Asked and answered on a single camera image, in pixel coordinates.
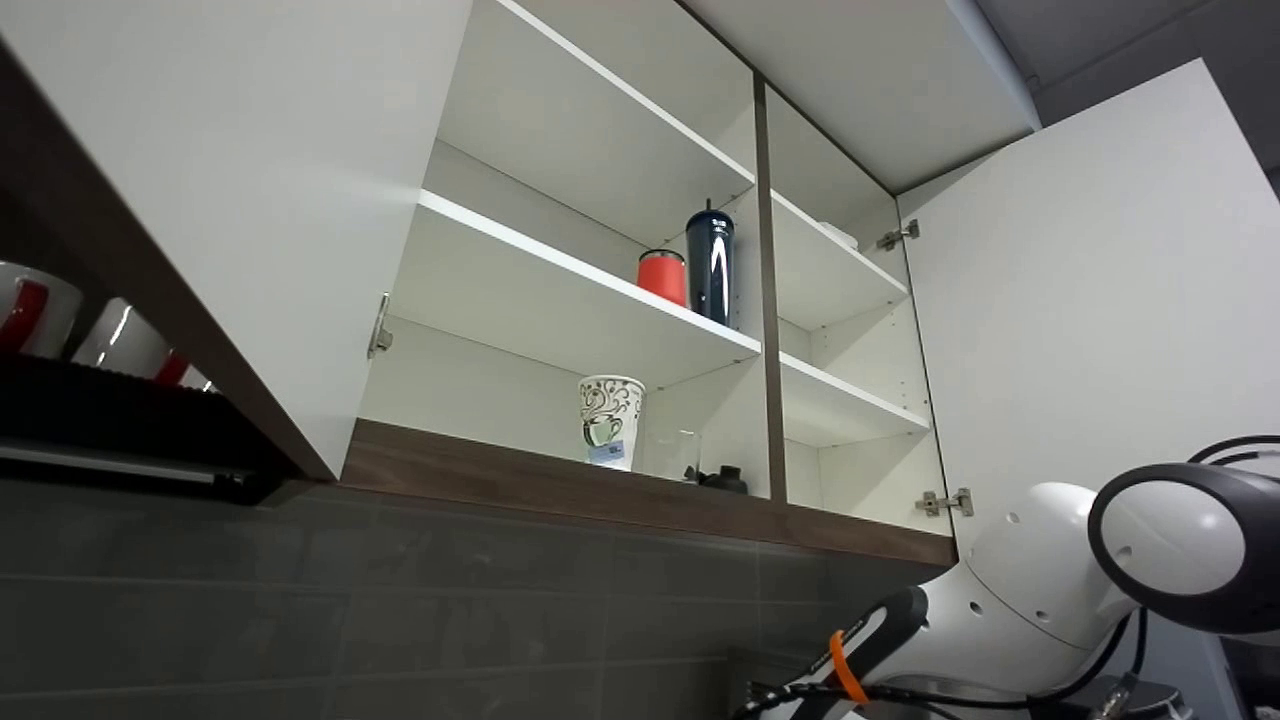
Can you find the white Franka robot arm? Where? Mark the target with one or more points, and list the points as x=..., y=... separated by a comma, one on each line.
x=1025, y=585

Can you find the patterned paper cup green emblem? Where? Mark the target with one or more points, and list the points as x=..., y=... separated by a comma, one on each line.
x=610, y=421

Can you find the red cup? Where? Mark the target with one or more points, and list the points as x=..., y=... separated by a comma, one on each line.
x=661, y=275

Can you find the white cupboard door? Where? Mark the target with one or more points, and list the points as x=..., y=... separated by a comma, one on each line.
x=1106, y=265
x=266, y=161

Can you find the dark blue tumbler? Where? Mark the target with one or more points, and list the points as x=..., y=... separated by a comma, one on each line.
x=709, y=265

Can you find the small black object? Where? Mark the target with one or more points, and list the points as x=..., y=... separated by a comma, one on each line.
x=719, y=479

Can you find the metal door hinge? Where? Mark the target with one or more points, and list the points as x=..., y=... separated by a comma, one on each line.
x=888, y=238
x=944, y=500
x=380, y=330

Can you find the white red mug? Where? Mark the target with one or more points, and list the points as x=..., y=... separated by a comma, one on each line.
x=125, y=346
x=32, y=314

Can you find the black shelf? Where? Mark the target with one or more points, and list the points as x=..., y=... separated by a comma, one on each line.
x=120, y=425

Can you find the white wall cupboard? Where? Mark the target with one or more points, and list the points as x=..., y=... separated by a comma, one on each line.
x=561, y=295

